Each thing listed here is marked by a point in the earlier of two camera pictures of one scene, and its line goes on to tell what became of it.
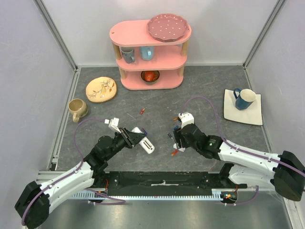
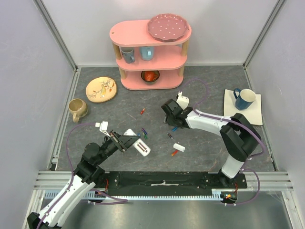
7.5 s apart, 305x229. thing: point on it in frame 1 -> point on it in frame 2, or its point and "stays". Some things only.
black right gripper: x=178 y=139 -> x=169 y=114
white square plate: x=251 y=114 stays
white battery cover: x=182 y=149 stays
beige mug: x=78 y=108 stays
